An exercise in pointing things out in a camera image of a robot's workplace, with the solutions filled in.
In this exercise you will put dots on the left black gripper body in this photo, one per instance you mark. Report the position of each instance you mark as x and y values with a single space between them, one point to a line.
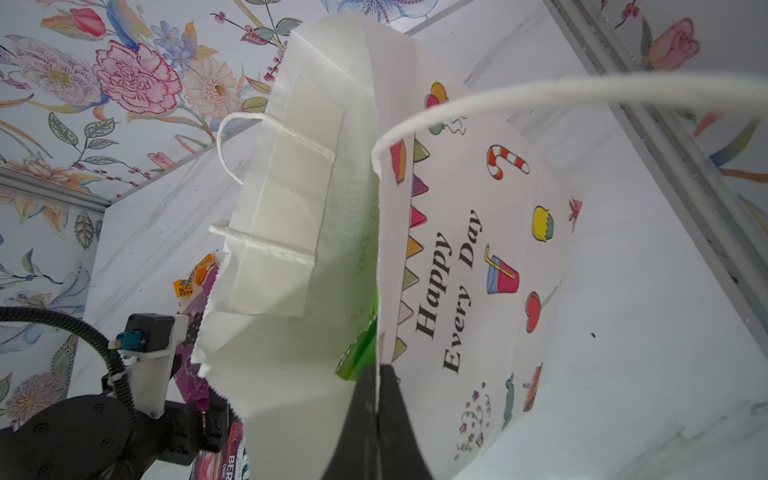
182 432

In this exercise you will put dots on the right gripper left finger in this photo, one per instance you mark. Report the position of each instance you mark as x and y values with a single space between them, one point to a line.
356 455

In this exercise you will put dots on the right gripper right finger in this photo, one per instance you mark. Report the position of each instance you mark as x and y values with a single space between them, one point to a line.
400 456

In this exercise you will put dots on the purple berry biscuit pack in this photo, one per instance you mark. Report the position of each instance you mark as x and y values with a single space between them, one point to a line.
193 387

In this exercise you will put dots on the green Lays chips bag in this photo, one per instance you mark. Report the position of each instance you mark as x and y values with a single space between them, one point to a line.
362 351

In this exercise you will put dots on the white paper gift bag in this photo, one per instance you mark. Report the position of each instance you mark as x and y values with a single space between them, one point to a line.
373 170

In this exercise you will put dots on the purple Fox's candy bag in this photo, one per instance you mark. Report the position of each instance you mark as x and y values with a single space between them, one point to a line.
231 463

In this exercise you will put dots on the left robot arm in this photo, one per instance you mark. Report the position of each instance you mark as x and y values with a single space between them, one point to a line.
98 437

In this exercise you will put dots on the orange small candy packet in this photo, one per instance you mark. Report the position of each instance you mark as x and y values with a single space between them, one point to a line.
196 279

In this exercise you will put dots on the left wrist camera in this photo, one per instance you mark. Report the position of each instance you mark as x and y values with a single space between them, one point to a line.
149 342

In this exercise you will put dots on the left aluminium frame post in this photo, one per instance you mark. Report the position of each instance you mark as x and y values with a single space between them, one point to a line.
41 188

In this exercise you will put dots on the aluminium frame post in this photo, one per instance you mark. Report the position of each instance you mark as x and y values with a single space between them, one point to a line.
41 188
732 243

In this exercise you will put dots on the right aluminium frame post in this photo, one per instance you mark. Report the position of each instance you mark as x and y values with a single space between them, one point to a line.
732 243

